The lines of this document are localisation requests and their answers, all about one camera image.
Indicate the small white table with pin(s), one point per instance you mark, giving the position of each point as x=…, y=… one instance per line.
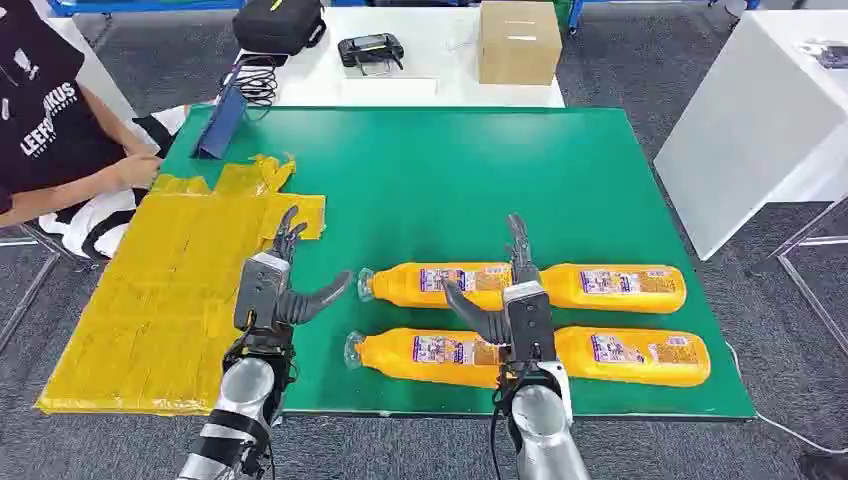
x=99, y=79

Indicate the black bag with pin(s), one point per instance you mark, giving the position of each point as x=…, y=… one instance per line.
x=275, y=23

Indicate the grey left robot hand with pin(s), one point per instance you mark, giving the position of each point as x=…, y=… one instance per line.
x=311, y=303

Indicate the dark device on side table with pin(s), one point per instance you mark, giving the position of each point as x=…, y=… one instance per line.
x=828, y=56

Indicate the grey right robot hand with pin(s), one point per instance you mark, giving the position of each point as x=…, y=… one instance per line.
x=484, y=324

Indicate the blue metal rack frame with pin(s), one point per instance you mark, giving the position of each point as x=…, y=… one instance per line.
x=132, y=6

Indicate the metal chair frame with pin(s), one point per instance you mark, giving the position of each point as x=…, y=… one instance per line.
x=36, y=285

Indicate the black handheld controller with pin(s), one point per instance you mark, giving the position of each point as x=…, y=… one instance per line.
x=370, y=50

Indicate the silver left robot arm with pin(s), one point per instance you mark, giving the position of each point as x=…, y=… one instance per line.
x=245, y=391

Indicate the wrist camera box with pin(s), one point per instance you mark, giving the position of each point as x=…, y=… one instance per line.
x=530, y=321
x=260, y=291

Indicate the orange bottle clear cap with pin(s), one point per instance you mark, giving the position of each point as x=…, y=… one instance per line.
x=391, y=358
x=563, y=288
x=629, y=378
x=397, y=286

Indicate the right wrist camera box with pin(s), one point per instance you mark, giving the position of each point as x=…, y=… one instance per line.
x=530, y=321

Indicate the person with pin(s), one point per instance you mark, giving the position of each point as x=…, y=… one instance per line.
x=40, y=112

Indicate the large white side table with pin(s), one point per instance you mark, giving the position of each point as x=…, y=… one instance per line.
x=748, y=112

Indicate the yellow plastic sheet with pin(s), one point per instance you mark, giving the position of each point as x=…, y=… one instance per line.
x=166, y=291

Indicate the metal table leg frame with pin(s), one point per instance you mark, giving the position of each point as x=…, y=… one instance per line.
x=805, y=278

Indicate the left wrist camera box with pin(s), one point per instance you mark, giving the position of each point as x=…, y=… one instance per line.
x=260, y=291

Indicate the blue tablet case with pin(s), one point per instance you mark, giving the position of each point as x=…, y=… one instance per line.
x=222, y=122

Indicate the brown cardboard box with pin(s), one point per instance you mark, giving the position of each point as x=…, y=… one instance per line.
x=520, y=46

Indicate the green table mat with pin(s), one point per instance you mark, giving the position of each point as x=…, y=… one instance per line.
x=464, y=179

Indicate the person's right hand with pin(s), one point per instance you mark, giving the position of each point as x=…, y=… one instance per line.
x=140, y=171

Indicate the blue metal post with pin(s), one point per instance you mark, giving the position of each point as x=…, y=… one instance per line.
x=575, y=13

